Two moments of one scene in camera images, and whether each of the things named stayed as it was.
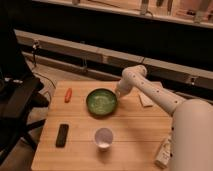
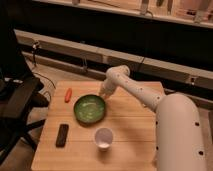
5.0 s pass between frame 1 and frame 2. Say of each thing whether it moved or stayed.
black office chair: stayed
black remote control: stayed
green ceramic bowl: moved
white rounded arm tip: moved
